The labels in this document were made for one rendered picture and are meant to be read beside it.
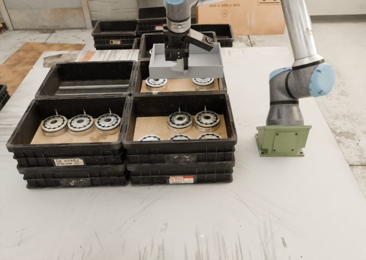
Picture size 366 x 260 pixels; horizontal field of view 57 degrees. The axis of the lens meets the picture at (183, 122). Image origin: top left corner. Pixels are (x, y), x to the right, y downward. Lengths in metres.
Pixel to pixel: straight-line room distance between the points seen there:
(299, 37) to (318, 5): 3.30
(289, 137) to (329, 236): 0.39
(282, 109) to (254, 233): 0.49
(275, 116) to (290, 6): 0.41
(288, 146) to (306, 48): 0.39
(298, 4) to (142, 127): 0.74
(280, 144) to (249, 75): 0.65
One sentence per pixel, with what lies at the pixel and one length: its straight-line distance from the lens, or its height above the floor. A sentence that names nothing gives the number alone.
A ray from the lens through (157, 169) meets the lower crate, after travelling 1.24.
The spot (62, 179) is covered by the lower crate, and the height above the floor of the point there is 0.76.
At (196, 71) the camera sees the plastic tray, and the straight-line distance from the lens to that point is 1.24.
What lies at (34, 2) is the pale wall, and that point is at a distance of 4.66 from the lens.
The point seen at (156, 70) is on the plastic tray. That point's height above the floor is 1.08.
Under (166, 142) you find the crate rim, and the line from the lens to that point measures 1.15.
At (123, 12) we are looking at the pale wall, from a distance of 4.42.
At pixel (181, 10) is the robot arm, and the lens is 1.02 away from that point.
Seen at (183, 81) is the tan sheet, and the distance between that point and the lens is 1.64.
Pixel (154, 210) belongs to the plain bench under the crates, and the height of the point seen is 0.70.
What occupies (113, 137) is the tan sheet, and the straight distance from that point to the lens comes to 1.35.
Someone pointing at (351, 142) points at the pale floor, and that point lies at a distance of 2.77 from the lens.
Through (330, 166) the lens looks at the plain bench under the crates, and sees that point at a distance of 1.48.
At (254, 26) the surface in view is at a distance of 4.16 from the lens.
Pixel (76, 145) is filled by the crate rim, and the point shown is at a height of 0.93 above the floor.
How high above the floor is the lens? 1.70
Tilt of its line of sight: 39 degrees down
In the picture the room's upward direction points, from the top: 2 degrees counter-clockwise
